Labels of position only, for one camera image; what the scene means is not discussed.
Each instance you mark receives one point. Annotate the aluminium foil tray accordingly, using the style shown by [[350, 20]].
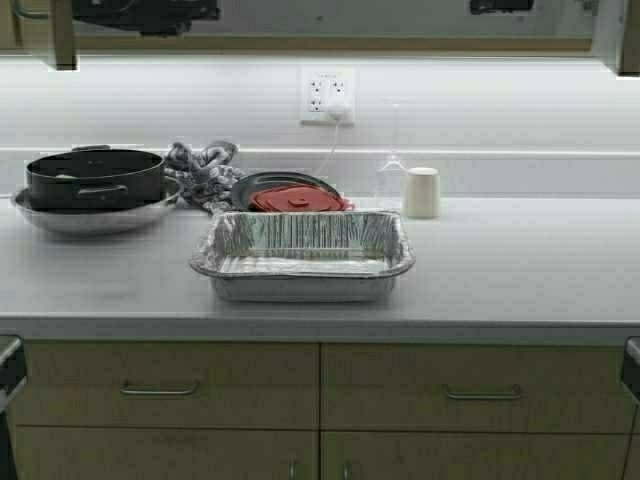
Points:
[[349, 256]]

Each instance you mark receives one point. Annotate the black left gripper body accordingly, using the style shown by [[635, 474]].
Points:
[[146, 17]]

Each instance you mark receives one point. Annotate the grey patterned dish cloth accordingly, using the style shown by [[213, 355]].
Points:
[[206, 177]]

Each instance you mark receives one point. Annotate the cabinet door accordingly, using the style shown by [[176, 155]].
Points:
[[114, 453], [394, 455]]

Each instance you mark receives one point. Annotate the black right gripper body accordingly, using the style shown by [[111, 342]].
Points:
[[500, 6]]

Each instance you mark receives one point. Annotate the wooden drawer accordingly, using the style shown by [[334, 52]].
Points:
[[473, 388], [261, 386]]

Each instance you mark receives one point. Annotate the white wall outlet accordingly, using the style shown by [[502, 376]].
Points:
[[327, 95]]

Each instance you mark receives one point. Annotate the right wooden drawer front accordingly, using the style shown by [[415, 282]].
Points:
[[473, 388]]

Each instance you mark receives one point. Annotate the dark round plate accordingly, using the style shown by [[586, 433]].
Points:
[[246, 186]]

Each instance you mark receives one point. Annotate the left lower cabinet door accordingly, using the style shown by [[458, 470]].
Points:
[[114, 453]]

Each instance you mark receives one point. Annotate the red plastic lid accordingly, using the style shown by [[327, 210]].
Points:
[[299, 198]]

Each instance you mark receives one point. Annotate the clear wine glass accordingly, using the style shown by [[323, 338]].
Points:
[[391, 173]]

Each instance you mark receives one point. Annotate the cream upside-down cup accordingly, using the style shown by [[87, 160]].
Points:
[[422, 193]]

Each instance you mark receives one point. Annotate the left wooden drawer front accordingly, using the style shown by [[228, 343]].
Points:
[[261, 386]]

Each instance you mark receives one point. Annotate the black cooking pot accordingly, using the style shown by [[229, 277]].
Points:
[[95, 178]]

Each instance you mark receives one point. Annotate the right lower cabinet door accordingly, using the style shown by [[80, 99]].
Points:
[[394, 455]]

